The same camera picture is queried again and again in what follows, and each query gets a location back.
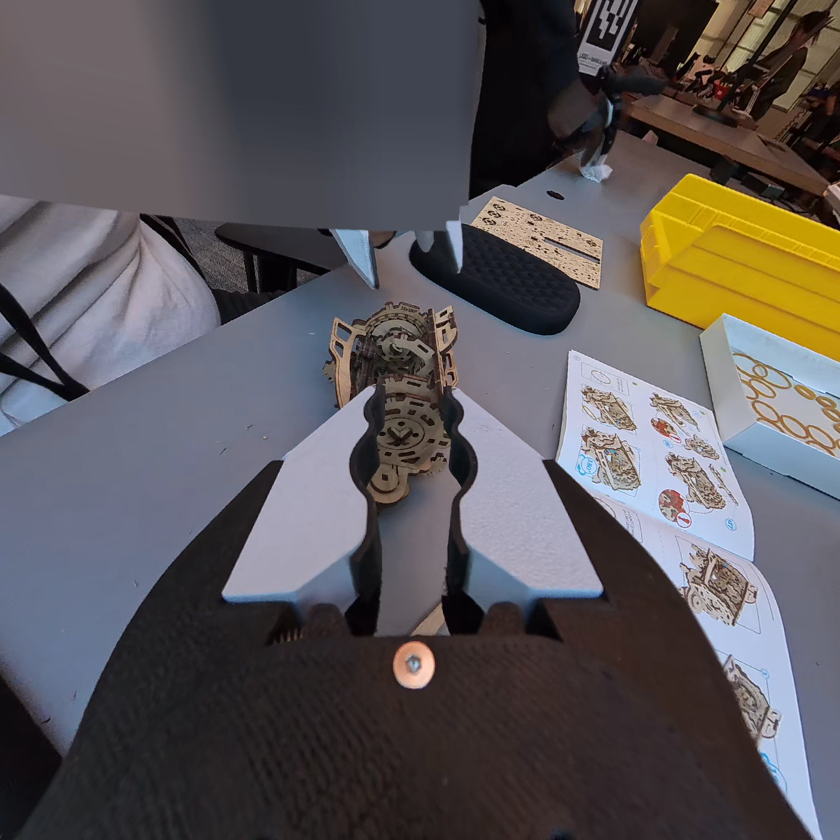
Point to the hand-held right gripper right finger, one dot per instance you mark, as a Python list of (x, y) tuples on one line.
[(525, 525)]

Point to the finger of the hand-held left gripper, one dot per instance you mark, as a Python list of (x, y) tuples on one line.
[(455, 246), (359, 253)]

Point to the yellow plastic storage bin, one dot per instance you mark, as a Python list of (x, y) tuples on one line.
[(741, 275)]

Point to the pile of tan rubber rings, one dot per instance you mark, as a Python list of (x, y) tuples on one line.
[(802, 392)]

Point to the white crumpled tissue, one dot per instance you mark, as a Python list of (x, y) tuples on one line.
[(596, 172)]

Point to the person's white shirt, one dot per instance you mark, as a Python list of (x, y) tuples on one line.
[(98, 295)]

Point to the brown wooden table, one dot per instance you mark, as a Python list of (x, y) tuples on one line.
[(709, 138)]

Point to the illustrated instruction booklet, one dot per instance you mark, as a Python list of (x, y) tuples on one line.
[(630, 420)]

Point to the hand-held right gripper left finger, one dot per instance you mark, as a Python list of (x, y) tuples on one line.
[(295, 525)]

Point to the person's black trousers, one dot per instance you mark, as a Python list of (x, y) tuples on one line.
[(19, 774)]

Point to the wooden mechanical model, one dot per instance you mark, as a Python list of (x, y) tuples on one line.
[(400, 334)]

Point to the grey desk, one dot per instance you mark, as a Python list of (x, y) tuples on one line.
[(164, 492)]

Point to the black chair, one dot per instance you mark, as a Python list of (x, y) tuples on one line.
[(262, 239)]

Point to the white cardboard box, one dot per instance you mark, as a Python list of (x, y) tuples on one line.
[(728, 367)]

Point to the black honeycomb wrist rest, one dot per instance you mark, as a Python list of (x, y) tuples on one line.
[(512, 289)]

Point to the plywood parts sheet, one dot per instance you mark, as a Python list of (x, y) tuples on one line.
[(551, 229)]

